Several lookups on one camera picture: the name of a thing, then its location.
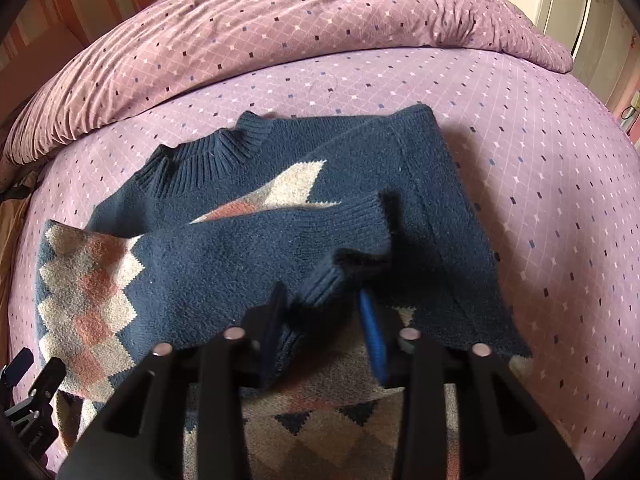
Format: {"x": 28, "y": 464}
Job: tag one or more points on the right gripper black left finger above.
{"x": 138, "y": 434}

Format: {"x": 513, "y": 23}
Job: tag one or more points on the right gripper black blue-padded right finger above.
{"x": 464, "y": 414}

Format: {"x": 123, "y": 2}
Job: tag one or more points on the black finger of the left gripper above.
{"x": 31, "y": 418}

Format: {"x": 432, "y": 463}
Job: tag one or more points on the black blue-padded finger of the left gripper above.
{"x": 13, "y": 372}

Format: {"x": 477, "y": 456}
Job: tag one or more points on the navy argyle knit sweater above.
{"x": 325, "y": 206}

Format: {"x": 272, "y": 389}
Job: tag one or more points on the tan brown pillow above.
{"x": 14, "y": 205}

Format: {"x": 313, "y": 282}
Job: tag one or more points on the purple diamond-pattern bed sheet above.
{"x": 548, "y": 171}

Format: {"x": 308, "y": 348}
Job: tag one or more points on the white door frame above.
{"x": 602, "y": 41}

